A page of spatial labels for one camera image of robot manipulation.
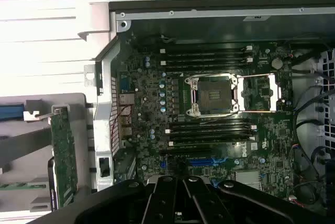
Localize silver chipset heatsink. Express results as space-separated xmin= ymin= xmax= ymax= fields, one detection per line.
xmin=235 ymin=170 xmax=261 ymax=191

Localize blue expansion slot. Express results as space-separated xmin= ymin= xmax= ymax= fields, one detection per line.
xmin=160 ymin=157 xmax=232 ymax=169

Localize black open PC case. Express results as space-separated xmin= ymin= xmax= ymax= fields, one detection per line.
xmin=78 ymin=0 xmax=335 ymax=205

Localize RAM slot white clips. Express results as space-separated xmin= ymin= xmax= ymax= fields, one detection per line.
xmin=167 ymin=135 xmax=257 ymax=148
xmin=159 ymin=45 xmax=253 ymax=54
xmin=159 ymin=56 xmax=253 ymax=66
xmin=165 ymin=124 xmax=257 ymax=135

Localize RAM slot black clips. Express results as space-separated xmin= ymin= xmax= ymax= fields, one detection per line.
xmin=160 ymin=51 xmax=252 ymax=60
xmin=169 ymin=118 xmax=256 ymax=129
xmin=160 ymin=63 xmax=252 ymax=72
xmin=169 ymin=129 xmax=256 ymax=141

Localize long black expansion slot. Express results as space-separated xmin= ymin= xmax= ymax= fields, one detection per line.
xmin=159 ymin=148 xmax=213 ymax=157

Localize silver perforated drive cage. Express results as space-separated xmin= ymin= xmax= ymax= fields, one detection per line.
xmin=312 ymin=47 xmax=335 ymax=162

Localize grey parts rack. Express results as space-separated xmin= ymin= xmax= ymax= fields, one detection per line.
xmin=0 ymin=92 xmax=92 ymax=214

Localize green motherboard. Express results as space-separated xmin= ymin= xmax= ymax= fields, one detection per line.
xmin=112 ymin=34 xmax=298 ymax=201

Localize silver socket cover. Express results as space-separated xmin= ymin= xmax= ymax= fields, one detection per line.
xmin=237 ymin=73 xmax=282 ymax=112

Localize CPU socket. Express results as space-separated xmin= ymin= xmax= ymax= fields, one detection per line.
xmin=184 ymin=73 xmax=241 ymax=117

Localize hard disk with blue rails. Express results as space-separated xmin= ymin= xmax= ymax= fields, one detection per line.
xmin=0 ymin=103 xmax=27 ymax=120

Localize red black twisted wire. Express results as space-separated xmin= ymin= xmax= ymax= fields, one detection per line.
xmin=111 ymin=105 xmax=131 ymax=154

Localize thin black sensor wire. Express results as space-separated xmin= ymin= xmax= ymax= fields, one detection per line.
xmin=158 ymin=34 xmax=175 ymax=44

